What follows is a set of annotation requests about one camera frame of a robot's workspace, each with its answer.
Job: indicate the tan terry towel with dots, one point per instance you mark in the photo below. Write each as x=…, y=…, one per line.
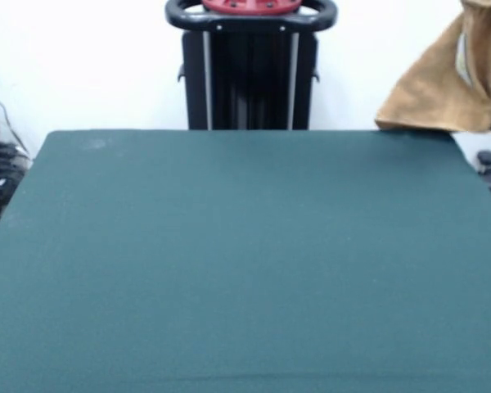
x=433, y=102

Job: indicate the red robot base flange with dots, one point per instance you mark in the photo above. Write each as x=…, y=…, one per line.
x=249, y=4

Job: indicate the dark green table cloth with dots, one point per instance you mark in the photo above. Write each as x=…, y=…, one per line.
x=106, y=327

